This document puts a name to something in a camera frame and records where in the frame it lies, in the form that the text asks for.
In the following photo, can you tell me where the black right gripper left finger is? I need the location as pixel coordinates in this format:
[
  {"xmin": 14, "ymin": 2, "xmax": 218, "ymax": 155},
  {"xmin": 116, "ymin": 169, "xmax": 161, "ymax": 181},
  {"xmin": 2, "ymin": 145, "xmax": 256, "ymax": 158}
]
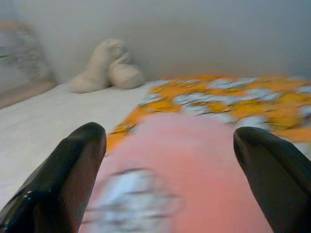
[{"xmin": 0, "ymin": 122, "xmax": 107, "ymax": 233}]

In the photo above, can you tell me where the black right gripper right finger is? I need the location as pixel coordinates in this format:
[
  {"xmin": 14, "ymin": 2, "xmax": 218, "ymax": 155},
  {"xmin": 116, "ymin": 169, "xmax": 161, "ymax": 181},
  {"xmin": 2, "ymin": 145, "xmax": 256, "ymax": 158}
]
[{"xmin": 233, "ymin": 126, "xmax": 311, "ymax": 233}]

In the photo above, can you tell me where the pink pillow white print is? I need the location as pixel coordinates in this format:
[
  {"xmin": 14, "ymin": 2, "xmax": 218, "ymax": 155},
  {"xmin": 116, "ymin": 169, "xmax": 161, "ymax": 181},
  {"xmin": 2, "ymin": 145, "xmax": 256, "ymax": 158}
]
[{"xmin": 79, "ymin": 114, "xmax": 276, "ymax": 233}]

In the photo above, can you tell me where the yellow egg cartoon blanket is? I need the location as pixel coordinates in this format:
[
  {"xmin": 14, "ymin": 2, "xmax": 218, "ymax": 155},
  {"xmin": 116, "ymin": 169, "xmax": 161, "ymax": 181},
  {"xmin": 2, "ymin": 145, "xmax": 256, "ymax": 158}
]
[{"xmin": 106, "ymin": 74, "xmax": 311, "ymax": 156}]

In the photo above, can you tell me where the white quilted mattress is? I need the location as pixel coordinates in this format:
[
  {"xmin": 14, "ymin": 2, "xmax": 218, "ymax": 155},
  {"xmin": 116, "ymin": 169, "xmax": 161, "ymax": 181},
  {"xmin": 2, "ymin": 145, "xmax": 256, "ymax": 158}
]
[{"xmin": 0, "ymin": 80, "xmax": 156, "ymax": 209}]

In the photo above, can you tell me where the beige plush toy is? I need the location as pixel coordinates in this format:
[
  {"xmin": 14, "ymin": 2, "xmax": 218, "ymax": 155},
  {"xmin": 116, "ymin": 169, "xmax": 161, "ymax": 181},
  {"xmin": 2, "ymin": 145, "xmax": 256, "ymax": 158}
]
[{"xmin": 68, "ymin": 38, "xmax": 146, "ymax": 94}]

